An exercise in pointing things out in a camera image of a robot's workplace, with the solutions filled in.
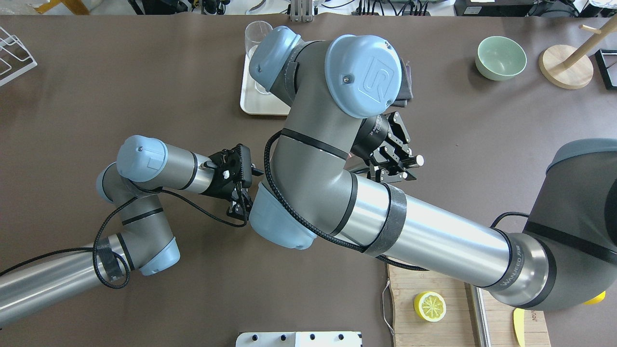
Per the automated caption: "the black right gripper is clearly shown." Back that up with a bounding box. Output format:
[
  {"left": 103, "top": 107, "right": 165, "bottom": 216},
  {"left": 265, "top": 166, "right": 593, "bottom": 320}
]
[{"left": 351, "top": 112, "right": 417, "bottom": 184}]

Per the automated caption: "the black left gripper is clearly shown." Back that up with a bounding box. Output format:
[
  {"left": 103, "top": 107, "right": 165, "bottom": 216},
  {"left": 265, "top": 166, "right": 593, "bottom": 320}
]
[{"left": 202, "top": 145, "right": 264, "bottom": 216}]

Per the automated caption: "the steel ice scoop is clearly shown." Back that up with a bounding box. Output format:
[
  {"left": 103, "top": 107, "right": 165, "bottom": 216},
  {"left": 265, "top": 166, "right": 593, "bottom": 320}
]
[{"left": 407, "top": 155, "right": 425, "bottom": 168}]

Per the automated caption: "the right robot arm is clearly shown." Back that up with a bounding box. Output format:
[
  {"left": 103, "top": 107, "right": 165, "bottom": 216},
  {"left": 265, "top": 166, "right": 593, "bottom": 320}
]
[{"left": 249, "top": 26, "right": 616, "bottom": 310}]

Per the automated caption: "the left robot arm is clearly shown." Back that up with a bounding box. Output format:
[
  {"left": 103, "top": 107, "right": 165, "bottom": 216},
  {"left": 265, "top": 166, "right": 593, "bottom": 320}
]
[{"left": 0, "top": 135, "right": 263, "bottom": 326}]

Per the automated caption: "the wooden cup stand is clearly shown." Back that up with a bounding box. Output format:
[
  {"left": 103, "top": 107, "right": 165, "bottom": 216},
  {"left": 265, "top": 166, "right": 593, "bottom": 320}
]
[{"left": 538, "top": 17, "right": 617, "bottom": 90}]

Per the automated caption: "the grey folded cloth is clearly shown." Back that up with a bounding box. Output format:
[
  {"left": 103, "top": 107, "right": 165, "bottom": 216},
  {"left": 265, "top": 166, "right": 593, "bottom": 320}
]
[{"left": 392, "top": 58, "right": 414, "bottom": 107}]

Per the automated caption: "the cream serving tray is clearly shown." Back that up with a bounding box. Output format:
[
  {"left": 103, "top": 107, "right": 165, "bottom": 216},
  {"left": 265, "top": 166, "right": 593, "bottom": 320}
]
[{"left": 240, "top": 56, "right": 290, "bottom": 117}]

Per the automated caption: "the green bowl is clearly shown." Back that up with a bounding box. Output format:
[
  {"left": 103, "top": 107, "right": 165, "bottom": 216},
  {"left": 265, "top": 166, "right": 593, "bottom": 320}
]
[{"left": 475, "top": 37, "right": 527, "bottom": 81}]

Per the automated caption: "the half lemon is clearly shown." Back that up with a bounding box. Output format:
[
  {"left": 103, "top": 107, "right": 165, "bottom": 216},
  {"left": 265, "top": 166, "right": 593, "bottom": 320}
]
[{"left": 414, "top": 291, "right": 447, "bottom": 322}]

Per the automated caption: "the clear wine glass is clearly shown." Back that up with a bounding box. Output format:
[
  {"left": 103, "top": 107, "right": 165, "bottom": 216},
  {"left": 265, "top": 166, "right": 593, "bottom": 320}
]
[{"left": 244, "top": 20, "right": 272, "bottom": 67}]

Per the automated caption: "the bamboo cutting board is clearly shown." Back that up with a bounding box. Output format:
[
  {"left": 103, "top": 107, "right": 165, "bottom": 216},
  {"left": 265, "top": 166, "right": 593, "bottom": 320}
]
[{"left": 383, "top": 263, "right": 551, "bottom": 347}]

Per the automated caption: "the steel muddler black tip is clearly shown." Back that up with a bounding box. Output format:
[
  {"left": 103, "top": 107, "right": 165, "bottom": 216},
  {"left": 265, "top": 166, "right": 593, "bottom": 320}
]
[{"left": 465, "top": 283, "right": 492, "bottom": 347}]

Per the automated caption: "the yellow plastic knife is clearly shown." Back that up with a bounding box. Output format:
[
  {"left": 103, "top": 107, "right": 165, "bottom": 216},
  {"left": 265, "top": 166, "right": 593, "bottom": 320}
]
[{"left": 512, "top": 308, "right": 526, "bottom": 347}]

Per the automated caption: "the lower yellow lemon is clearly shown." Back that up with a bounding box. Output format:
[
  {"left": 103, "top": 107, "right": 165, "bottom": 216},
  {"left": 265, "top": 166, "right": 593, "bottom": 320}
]
[{"left": 583, "top": 291, "right": 606, "bottom": 305}]

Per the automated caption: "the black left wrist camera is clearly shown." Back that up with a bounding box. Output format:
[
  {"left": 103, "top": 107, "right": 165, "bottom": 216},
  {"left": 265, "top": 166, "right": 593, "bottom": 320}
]
[{"left": 236, "top": 144, "right": 253, "bottom": 189}]

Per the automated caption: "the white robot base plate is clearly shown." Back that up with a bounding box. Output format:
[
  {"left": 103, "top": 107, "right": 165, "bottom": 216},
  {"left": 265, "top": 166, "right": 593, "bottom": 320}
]
[{"left": 235, "top": 331, "right": 363, "bottom": 347}]

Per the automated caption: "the aluminium camera mount post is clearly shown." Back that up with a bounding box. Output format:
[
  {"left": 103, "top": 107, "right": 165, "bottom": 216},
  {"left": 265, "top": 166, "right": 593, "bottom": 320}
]
[{"left": 289, "top": 0, "right": 315, "bottom": 23}]

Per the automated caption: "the black frame object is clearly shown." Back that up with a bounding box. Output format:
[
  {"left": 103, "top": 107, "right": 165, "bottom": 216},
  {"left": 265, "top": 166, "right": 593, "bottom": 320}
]
[{"left": 594, "top": 49, "right": 617, "bottom": 91}]

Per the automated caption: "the white wire rack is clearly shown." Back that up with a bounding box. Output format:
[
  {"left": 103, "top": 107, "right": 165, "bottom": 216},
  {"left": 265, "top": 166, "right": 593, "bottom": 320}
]
[{"left": 0, "top": 27, "right": 38, "bottom": 86}]

